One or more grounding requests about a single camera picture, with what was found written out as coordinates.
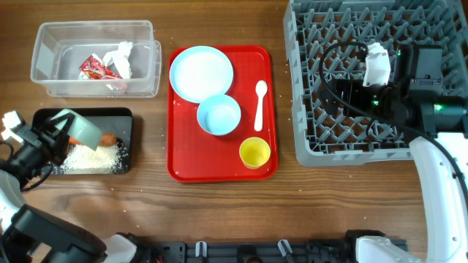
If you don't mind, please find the yellow plastic cup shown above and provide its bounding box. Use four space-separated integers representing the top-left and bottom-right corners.
239 137 271 169

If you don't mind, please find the white plastic spoon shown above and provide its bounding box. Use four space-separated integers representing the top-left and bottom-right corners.
254 80 268 132

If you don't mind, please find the black waste tray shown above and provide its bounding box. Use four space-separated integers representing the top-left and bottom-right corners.
52 107 134 175

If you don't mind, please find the clear plastic bin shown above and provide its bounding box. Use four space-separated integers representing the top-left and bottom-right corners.
30 20 162 98

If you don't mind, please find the light green bowl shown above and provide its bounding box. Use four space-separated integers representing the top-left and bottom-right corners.
54 109 102 137

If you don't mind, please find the white tissue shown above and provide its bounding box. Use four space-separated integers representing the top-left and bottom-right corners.
102 41 134 79

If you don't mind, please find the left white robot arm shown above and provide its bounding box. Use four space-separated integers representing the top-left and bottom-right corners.
1 110 137 262

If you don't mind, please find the red plastic tray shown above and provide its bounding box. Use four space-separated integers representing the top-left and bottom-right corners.
166 45 279 183

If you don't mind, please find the large light blue plate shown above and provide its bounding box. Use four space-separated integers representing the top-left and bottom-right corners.
169 46 234 104

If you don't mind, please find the grey dishwasher rack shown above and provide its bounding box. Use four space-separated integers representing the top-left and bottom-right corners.
283 0 467 167

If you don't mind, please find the light blue bowl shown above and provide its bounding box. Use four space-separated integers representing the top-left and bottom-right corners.
197 94 241 136

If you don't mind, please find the red snack wrapper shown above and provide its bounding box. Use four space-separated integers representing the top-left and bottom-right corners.
78 53 121 80

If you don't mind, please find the orange carrot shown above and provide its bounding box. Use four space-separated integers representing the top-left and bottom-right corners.
69 134 116 149

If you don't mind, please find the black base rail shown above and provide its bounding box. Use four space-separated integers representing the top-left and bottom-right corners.
149 240 357 263

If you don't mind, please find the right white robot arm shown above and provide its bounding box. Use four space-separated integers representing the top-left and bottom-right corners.
318 42 467 262

